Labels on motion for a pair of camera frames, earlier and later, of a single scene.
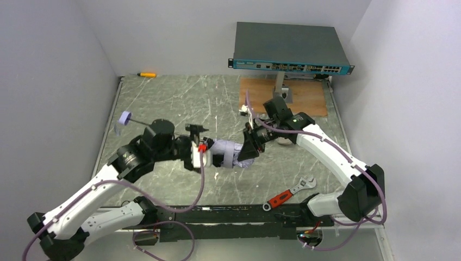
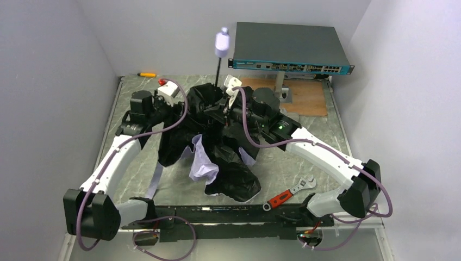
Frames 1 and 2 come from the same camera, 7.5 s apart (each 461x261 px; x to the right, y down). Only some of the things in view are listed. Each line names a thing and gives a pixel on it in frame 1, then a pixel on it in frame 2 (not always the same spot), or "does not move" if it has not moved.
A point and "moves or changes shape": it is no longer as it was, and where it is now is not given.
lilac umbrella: (229, 151) moves or changes shape
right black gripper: (250, 144) → (219, 112)
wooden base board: (309, 94) does not move
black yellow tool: (320, 76) does not move
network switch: (291, 48) does not move
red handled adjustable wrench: (305, 182) does not move
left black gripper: (217, 160) → (179, 109)
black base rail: (185, 224) does not move
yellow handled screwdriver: (145, 74) does not move
